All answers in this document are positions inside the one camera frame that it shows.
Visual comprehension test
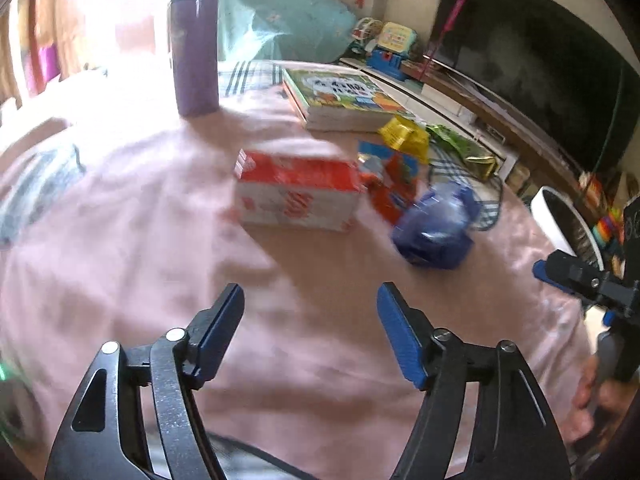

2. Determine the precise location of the beige patterned curtain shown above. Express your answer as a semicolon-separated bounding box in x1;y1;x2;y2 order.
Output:
0;0;66;106

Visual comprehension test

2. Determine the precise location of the person's right hand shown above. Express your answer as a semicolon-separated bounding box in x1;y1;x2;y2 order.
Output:
569;354;637;442

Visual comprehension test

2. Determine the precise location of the purple thermos bottle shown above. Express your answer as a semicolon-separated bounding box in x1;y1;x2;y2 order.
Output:
168;0;221;118

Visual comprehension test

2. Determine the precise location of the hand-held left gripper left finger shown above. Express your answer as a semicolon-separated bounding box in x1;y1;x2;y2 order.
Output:
49;282;246;480

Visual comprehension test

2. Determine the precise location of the black television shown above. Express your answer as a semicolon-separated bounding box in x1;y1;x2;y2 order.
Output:
432;0;640;182

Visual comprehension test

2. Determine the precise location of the red blue snack wrapper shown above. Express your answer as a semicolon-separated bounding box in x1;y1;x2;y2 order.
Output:
355;140;421;224

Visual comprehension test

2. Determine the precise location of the gold snack packet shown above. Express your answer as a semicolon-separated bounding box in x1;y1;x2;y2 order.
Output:
377;114;432;164

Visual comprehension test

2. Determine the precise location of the colourful toy cash register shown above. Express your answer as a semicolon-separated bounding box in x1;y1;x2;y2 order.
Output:
366;22;419;81

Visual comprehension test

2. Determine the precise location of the green snack packet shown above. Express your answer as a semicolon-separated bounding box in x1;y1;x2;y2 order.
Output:
424;123;499;182

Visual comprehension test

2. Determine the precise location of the pink tablecloth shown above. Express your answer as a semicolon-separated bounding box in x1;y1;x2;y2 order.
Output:
0;57;597;480

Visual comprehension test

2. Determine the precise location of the pink stick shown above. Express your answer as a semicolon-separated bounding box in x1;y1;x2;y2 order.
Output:
419;0;479;84

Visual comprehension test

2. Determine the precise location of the green illustrated book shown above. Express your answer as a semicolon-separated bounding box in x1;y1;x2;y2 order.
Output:
281;67;417;134

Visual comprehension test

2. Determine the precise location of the red white carton box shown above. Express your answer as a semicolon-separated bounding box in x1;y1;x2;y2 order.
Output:
233;148;365;234

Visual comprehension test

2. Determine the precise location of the teal furniture cover cloth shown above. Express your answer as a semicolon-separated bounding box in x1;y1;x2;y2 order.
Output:
217;0;359;65

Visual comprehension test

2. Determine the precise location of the white round bin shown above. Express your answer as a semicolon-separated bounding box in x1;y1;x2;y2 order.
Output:
529;185;609;272

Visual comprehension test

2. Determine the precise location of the white round fan toy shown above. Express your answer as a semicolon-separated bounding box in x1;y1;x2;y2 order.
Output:
349;16;382;56

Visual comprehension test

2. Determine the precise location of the colourful stacking ring toy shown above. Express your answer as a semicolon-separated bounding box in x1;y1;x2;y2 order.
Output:
592;212;623;251

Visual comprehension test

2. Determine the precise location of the blue plastic bag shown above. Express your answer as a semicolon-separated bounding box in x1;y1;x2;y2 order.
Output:
389;182;484;271

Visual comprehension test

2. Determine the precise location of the purple stool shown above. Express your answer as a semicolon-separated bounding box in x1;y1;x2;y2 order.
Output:
34;42;61;94

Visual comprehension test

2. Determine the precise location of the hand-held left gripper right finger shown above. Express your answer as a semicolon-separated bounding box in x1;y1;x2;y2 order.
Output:
375;281;574;480

